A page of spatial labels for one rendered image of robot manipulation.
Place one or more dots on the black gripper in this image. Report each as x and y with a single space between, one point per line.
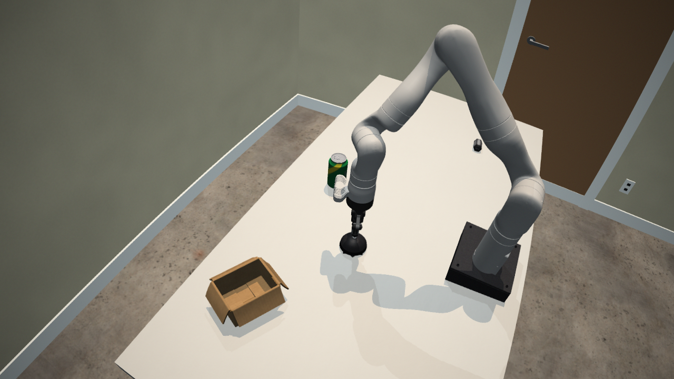
357 214

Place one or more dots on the open brown cardboard box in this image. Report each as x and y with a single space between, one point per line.
242 283

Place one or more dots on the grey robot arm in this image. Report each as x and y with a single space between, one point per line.
458 51

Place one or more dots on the green drink can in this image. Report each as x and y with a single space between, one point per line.
338 165

